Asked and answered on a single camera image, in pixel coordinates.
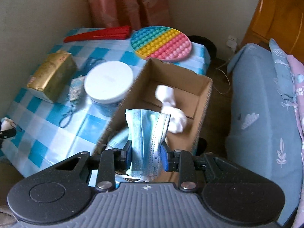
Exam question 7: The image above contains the blue face mask bundle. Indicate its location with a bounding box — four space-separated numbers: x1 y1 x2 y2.
107 109 171 182

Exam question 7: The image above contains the white cloth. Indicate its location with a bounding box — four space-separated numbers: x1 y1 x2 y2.
155 85 187 134

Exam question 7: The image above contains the blue white plush toy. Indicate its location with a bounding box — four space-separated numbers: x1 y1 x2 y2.
1 117 13 131

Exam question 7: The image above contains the blue checked tablecloth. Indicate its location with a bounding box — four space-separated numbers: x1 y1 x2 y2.
2 26 212 182

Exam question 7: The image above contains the cardboard box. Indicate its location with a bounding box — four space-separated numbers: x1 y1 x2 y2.
93 58 213 155

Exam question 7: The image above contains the clear jar white lid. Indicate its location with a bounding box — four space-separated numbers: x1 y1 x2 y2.
84 61 133 117

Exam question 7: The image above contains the gold wrapped tissue pack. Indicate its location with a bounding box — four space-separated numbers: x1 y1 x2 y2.
27 50 77 103

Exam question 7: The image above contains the blue bed quilt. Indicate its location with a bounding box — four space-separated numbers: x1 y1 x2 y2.
226 39 303 225

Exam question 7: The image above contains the rainbow pop-it toy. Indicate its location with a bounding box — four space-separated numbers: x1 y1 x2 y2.
130 26 192 62

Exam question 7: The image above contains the red folding fan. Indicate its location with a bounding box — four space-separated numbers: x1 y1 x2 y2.
63 26 132 43

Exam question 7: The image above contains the pink gold curtain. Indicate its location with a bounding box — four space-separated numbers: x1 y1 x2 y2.
88 0 171 30

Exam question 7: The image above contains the purple floral pillow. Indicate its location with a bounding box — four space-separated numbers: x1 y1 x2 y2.
287 55 303 227

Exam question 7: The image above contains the wooden headboard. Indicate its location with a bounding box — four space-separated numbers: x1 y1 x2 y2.
241 0 303 62

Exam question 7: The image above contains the blue floral pouch with cord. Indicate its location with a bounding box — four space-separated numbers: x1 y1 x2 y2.
59 75 85 129

